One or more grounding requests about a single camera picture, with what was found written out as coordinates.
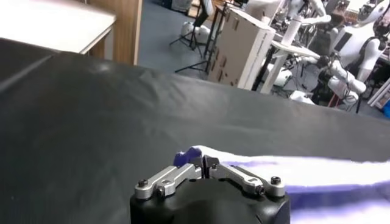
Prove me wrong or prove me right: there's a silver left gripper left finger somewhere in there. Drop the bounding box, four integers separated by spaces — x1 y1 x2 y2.
134 155 204 200

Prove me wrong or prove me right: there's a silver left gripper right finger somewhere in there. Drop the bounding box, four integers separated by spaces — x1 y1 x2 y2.
202 154 287 198

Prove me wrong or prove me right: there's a lavender t-shirt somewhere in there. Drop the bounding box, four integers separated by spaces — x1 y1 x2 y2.
172 145 390 224

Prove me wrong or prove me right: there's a white rounded robot base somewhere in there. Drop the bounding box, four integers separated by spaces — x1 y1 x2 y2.
180 21 211 42

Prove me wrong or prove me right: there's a large black table cover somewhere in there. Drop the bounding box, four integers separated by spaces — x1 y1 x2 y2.
0 51 390 224

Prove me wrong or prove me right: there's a white height-adjustable desk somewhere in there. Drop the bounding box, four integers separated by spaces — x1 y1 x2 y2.
260 38 323 96

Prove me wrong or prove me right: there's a tall cardboard box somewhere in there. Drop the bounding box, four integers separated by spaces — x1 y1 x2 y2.
207 7 277 91

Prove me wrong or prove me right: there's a black tripod stand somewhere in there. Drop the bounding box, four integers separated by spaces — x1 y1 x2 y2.
168 0 215 74

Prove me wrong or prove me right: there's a wooden folding screen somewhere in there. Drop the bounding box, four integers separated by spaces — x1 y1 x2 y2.
84 0 144 66

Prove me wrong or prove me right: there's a white humanoid robot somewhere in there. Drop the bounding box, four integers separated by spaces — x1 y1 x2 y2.
313 0 390 108

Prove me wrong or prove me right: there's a white rectangular table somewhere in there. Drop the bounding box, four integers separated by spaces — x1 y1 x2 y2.
0 0 118 56

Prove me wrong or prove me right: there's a narrow black table cover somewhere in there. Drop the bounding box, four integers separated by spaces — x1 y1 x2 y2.
0 37 59 93

